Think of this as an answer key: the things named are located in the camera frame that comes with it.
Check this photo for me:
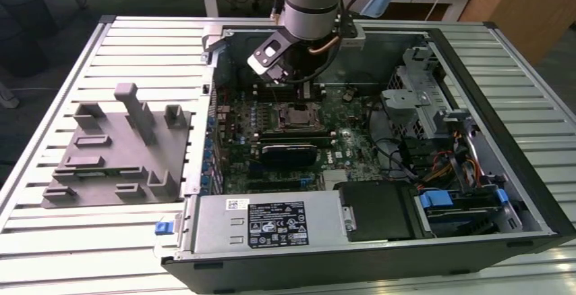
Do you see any green motherboard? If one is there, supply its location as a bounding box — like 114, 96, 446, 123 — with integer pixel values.
210, 84, 408, 195

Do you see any black office chair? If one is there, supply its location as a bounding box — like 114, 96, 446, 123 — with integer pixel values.
0, 0, 63, 76

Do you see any black wire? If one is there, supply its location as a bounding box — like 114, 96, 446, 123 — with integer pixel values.
367, 97, 423, 183

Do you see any CPU socket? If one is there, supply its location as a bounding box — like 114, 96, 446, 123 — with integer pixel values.
275, 102, 326, 133

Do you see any grey parts rack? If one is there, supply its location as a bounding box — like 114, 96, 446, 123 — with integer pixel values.
40, 82, 195, 210

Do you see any yellow power wire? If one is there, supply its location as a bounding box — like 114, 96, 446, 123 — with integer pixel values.
463, 158, 479, 183

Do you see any silver metal drive cage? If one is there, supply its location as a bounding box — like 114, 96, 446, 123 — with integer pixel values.
380, 47, 456, 140

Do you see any black expansion slot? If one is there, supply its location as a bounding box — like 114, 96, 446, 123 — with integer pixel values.
248, 179, 302, 192

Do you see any hard disk in blue carrier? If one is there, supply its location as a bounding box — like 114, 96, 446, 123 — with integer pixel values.
416, 186, 512, 238

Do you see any grey plastic bracket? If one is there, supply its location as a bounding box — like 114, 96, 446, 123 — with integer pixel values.
434, 108, 479, 137

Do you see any small black graphics card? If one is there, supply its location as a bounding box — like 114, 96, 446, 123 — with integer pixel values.
259, 143, 319, 168

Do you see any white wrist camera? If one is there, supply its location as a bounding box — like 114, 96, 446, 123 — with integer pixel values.
246, 30, 302, 82

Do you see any silver power supply unit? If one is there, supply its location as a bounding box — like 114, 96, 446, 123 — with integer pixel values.
191, 192, 356, 254

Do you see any silver chipset heatsink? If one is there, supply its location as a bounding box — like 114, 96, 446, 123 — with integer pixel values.
323, 169, 351, 188

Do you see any black PC case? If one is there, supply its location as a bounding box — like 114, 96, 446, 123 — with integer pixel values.
159, 21, 576, 294

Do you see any black RAM slot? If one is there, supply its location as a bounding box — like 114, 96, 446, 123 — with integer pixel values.
259, 142, 338, 148
254, 89, 326, 94
254, 83, 326, 88
254, 92, 326, 97
259, 132, 338, 137
254, 86, 326, 91
259, 139, 338, 144
259, 135, 338, 140

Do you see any orange power wire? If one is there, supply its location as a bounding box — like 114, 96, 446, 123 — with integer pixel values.
416, 151, 454, 188

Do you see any black plastic shroud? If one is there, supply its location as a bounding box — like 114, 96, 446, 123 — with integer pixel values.
336, 180, 427, 244

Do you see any wooden cabinet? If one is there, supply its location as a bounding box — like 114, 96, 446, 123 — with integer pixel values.
462, 0, 576, 65

